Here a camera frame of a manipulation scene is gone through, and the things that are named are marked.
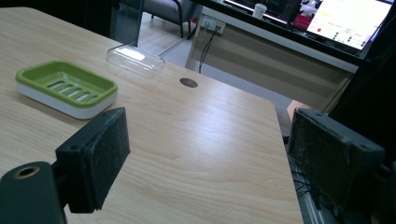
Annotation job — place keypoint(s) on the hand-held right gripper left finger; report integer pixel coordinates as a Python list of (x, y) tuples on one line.
[(93, 161)]

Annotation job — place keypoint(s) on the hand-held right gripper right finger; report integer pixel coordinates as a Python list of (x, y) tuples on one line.
[(330, 155)]

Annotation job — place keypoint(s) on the green and white soap dish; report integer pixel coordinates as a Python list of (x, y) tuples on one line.
[(67, 88)]

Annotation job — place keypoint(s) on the clear plastic lid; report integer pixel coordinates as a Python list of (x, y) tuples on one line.
[(135, 60)]

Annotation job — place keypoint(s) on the beige desk with black top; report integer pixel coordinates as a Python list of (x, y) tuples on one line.
[(280, 71)]

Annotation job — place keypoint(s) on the monitor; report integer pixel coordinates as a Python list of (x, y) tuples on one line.
[(342, 21)]

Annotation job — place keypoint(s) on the white paper cup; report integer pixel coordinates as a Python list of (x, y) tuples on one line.
[(259, 10)]

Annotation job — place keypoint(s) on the grey chair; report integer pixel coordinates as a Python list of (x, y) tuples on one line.
[(169, 12)]

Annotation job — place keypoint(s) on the white power strip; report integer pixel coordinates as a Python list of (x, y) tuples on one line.
[(213, 24)]

